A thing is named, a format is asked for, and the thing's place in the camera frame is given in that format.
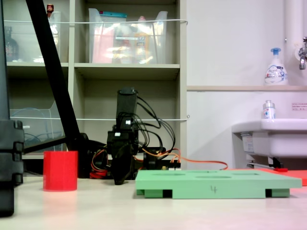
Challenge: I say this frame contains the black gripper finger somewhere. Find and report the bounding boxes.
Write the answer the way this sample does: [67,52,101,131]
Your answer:
[111,149,123,185]
[122,145,135,185]

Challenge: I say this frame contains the red octagonal pillar block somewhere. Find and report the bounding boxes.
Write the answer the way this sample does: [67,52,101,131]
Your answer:
[43,150,79,192]

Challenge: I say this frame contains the black motor block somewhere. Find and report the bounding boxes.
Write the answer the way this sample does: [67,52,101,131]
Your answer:
[143,147,166,171]

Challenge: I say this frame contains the flat orange red block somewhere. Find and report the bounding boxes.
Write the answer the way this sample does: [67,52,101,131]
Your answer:
[226,167,307,187]

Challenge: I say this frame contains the small circuit board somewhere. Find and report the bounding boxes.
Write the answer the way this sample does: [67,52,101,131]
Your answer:
[161,160,182,171]

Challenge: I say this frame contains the beige shelf unit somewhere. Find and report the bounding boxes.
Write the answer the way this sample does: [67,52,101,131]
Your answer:
[2,0,188,178]

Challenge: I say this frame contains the green shape sorter board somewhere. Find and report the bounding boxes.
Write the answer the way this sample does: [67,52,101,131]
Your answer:
[135,169,302,199]

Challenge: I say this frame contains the clear plastic file tray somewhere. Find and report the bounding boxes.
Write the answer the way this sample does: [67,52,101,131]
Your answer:
[9,100,67,155]

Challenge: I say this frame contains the black tripod leg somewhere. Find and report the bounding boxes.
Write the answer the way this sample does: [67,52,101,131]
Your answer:
[23,0,94,179]

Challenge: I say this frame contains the pink packet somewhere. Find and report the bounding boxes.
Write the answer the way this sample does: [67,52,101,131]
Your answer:
[92,27,115,63]

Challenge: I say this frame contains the yellow bottle with pink cap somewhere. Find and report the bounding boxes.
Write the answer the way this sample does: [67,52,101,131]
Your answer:
[133,15,151,63]

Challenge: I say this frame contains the clear plastic storage bin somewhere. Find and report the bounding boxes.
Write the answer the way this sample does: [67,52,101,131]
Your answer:
[3,11,62,63]
[88,8,168,64]

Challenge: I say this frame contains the notched black stack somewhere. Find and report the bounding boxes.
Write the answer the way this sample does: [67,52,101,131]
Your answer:
[0,119,24,218]

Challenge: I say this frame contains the teal topped package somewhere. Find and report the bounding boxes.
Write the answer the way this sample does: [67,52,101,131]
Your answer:
[99,11,127,24]

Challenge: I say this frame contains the dark round bottle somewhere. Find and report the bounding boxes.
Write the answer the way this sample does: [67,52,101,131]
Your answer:
[4,26,19,62]

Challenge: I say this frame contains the small clear sanitizer bottle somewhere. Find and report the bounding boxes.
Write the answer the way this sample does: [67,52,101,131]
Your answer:
[262,100,276,120]

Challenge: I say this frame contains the white sink basin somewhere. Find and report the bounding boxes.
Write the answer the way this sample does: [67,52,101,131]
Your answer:
[231,118,307,159]

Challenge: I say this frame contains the white blue soap pump bottle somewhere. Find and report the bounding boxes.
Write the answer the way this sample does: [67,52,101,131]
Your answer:
[264,47,288,86]

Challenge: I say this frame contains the metal faucet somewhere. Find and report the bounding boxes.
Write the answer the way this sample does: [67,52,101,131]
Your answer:
[297,36,307,70]

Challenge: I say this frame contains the red orange wire loops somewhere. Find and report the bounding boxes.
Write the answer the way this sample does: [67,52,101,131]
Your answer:
[90,149,113,179]

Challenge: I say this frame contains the dark grey upright post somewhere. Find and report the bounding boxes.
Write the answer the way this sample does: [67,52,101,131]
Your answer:
[0,0,11,120]

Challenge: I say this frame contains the metal sink support bracket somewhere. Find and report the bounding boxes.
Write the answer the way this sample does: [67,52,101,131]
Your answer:
[246,153,285,170]

